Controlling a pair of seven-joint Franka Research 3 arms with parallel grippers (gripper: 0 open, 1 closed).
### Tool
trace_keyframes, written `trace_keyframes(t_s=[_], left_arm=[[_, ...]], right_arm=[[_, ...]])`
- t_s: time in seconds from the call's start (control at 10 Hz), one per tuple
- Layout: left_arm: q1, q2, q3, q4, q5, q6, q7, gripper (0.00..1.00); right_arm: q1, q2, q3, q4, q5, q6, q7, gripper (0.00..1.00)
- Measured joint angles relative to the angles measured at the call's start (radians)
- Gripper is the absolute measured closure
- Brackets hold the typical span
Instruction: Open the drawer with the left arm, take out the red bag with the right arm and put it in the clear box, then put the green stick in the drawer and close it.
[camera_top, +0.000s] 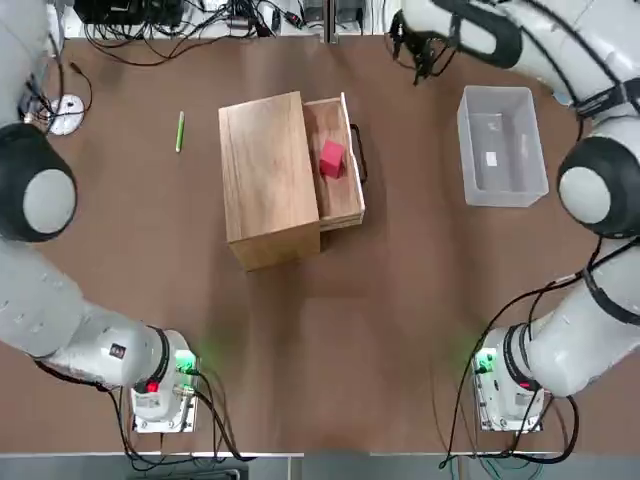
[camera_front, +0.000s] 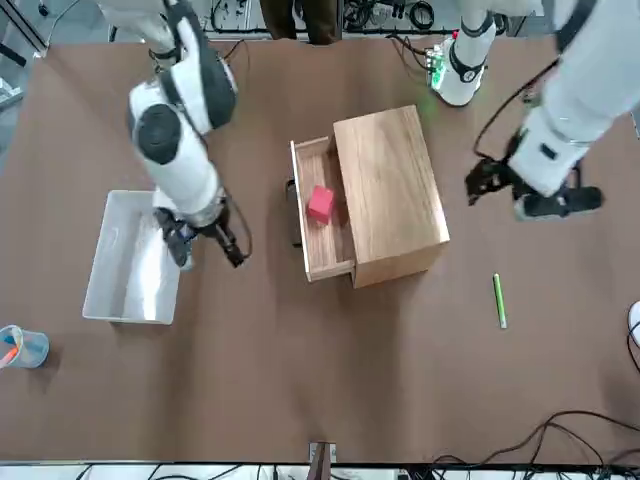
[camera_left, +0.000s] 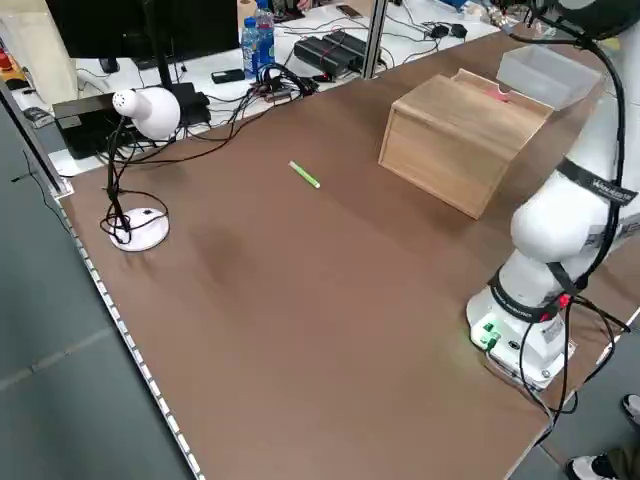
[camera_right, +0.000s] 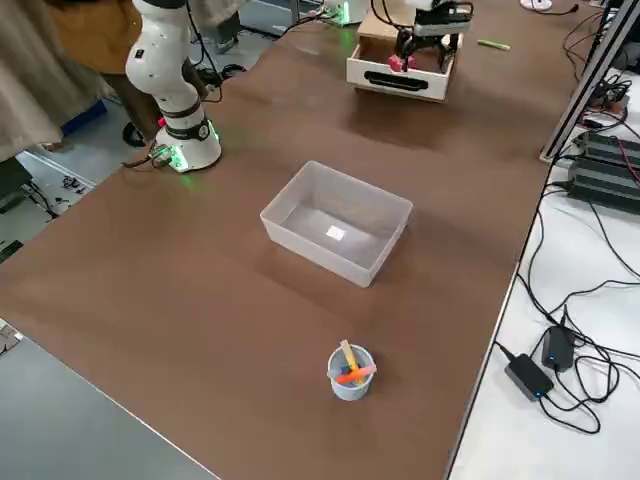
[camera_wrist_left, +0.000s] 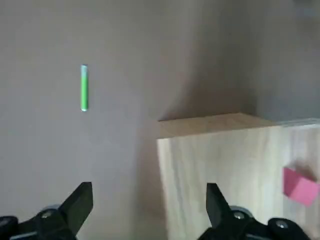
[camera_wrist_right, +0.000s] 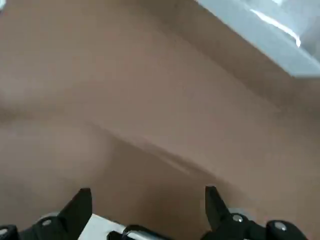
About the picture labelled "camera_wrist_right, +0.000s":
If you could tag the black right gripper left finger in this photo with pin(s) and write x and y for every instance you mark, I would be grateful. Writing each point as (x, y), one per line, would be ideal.
(62, 222)

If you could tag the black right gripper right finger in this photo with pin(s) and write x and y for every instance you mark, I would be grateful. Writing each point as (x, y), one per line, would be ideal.
(225, 225)

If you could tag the clear plastic box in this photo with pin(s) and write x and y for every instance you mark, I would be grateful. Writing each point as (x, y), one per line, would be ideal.
(262, 32)

